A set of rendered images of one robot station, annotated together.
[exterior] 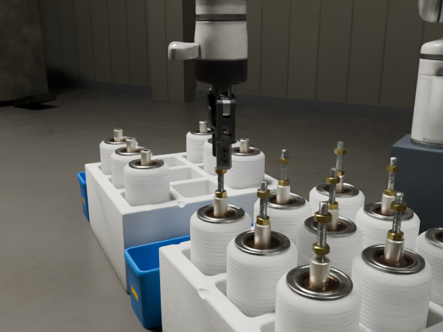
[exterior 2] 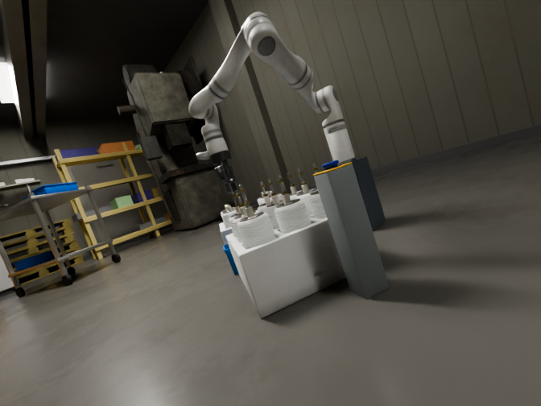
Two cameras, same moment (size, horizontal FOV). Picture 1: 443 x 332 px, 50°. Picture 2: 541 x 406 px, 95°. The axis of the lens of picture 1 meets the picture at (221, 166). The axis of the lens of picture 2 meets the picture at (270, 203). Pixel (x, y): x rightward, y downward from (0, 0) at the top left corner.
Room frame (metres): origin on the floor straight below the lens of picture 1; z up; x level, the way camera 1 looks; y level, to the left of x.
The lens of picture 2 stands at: (-0.19, -0.35, 0.33)
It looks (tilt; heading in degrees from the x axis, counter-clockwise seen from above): 5 degrees down; 14
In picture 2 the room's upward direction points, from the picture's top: 19 degrees counter-clockwise
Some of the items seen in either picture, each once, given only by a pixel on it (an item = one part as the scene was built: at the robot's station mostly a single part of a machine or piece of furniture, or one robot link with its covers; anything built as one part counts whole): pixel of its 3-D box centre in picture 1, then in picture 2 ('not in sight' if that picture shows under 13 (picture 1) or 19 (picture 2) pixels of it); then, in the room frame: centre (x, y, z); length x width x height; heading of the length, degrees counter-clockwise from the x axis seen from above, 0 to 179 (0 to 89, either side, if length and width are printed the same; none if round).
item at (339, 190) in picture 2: not in sight; (351, 230); (0.43, -0.36, 0.16); 0.07 x 0.07 x 0.31; 28
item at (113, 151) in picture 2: not in sight; (135, 191); (4.02, 3.22, 0.97); 2.16 x 0.59 x 1.95; 147
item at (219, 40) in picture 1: (207, 35); (212, 147); (0.69, 0.02, 0.52); 0.11 x 0.09 x 0.06; 96
